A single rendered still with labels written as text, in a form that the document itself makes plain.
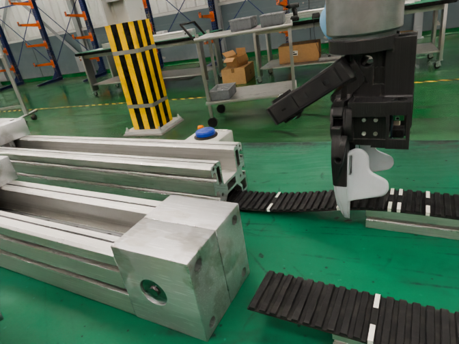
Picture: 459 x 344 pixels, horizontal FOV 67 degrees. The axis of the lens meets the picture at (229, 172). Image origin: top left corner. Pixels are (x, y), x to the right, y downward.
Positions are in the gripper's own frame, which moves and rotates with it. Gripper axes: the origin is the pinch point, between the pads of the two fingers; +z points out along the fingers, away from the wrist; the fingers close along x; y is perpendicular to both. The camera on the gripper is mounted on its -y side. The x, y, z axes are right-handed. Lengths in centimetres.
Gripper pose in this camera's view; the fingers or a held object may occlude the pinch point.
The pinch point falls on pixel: (345, 196)
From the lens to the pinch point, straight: 48.4
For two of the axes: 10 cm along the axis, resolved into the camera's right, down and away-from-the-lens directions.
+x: 4.5, -4.4, 7.7
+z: 1.6, 8.9, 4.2
